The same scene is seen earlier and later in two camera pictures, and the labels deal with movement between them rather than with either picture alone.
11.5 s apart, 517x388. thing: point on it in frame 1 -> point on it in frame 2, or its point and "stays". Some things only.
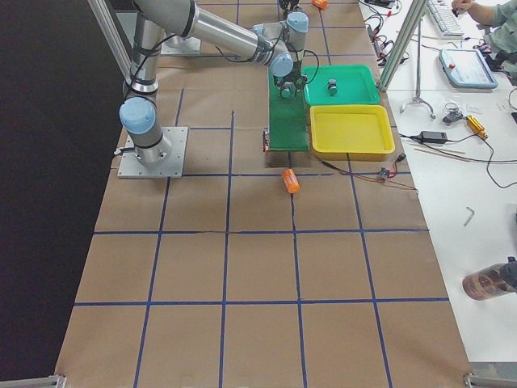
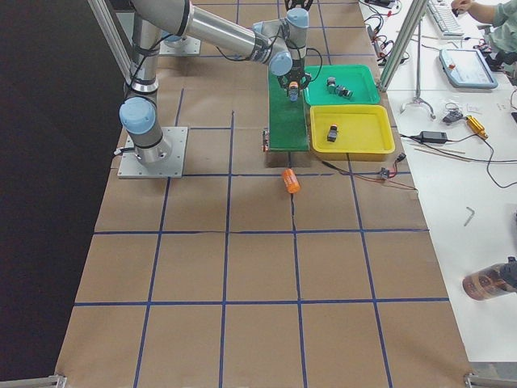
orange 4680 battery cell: [291, 181] stays
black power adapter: [433, 137] stays
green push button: [288, 90] -> [343, 91]
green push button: [332, 86] stays
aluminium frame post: [414, 18] stays
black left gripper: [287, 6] -> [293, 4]
